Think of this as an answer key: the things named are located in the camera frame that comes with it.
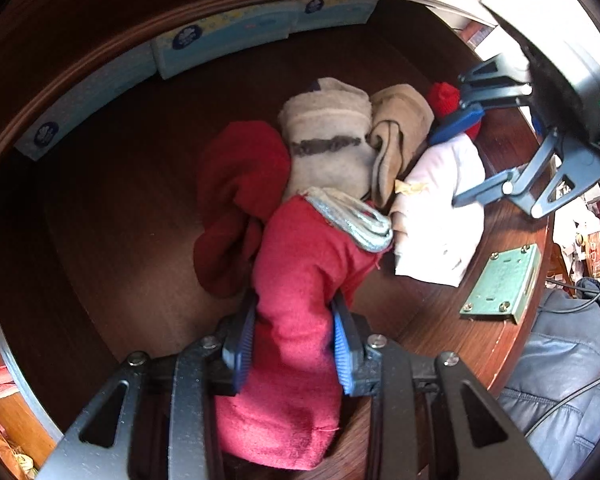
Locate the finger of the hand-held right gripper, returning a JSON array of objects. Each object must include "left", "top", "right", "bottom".
[
  {"left": 452, "top": 129, "right": 600, "bottom": 219},
  {"left": 429, "top": 57, "right": 534, "bottom": 145}
]

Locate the grey beige dark-striped sock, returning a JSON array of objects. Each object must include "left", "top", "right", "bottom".
[{"left": 278, "top": 78, "right": 377, "bottom": 203}]

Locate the black cable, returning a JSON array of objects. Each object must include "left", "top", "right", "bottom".
[{"left": 522, "top": 366, "right": 600, "bottom": 436}]

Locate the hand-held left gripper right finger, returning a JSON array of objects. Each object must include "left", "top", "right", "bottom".
[{"left": 329, "top": 297, "right": 551, "bottom": 480}]

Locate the red garment with grey waistband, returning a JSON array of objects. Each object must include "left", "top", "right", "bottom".
[{"left": 214, "top": 187, "right": 396, "bottom": 472}]

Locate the green metal lock plate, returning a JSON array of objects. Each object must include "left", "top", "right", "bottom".
[{"left": 459, "top": 243, "right": 542, "bottom": 326}]

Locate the dark padded jacket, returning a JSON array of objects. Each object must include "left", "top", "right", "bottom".
[{"left": 497, "top": 277, "right": 600, "bottom": 480}]

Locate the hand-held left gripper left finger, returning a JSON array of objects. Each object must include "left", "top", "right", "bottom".
[{"left": 37, "top": 304, "right": 261, "bottom": 480}]

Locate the beige knit sock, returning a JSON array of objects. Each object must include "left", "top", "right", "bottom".
[{"left": 367, "top": 85, "right": 437, "bottom": 209}]

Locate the pale white garment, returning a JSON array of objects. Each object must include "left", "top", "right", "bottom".
[{"left": 390, "top": 135, "right": 486, "bottom": 289}]

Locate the maroon knit garment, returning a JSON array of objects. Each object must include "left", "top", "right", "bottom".
[{"left": 192, "top": 120, "right": 292, "bottom": 300}]

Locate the bright red knit garment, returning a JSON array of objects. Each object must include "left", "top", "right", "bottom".
[{"left": 426, "top": 81, "right": 482, "bottom": 142}]

